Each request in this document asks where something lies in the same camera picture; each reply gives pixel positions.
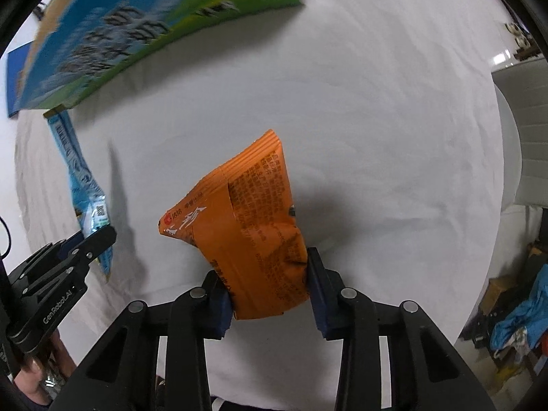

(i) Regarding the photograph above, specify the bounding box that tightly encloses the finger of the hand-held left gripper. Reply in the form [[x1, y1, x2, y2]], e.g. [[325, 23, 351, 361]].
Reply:
[[79, 225, 117, 262], [55, 230, 86, 258]]

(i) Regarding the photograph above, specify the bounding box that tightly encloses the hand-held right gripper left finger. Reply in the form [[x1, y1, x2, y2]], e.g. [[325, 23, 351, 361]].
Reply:
[[50, 271, 234, 411]]

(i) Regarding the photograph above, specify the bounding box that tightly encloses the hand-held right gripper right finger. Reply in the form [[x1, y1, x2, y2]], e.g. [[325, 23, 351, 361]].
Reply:
[[306, 247, 497, 411]]

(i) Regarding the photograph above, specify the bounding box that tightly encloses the blue snack packet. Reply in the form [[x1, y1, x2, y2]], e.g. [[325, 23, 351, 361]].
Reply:
[[43, 109, 114, 283]]

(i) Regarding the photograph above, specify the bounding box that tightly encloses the orange snack packet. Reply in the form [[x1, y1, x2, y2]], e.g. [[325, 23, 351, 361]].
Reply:
[[158, 129, 310, 321]]

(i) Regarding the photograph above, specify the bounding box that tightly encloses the printed cardboard box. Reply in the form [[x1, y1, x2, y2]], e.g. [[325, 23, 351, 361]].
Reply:
[[9, 0, 304, 110]]

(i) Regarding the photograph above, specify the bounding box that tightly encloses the person's left hand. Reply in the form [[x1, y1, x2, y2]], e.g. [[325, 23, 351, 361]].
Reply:
[[13, 332, 80, 405]]

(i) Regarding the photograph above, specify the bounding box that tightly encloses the small brown carton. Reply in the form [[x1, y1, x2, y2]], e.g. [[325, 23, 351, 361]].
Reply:
[[482, 276, 521, 314]]

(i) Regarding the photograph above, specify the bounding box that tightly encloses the grey tablecloth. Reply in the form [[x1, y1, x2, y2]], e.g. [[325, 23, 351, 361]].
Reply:
[[15, 0, 503, 403]]

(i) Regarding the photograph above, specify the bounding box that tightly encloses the blue jacket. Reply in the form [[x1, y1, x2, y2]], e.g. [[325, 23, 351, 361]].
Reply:
[[490, 265, 548, 358]]

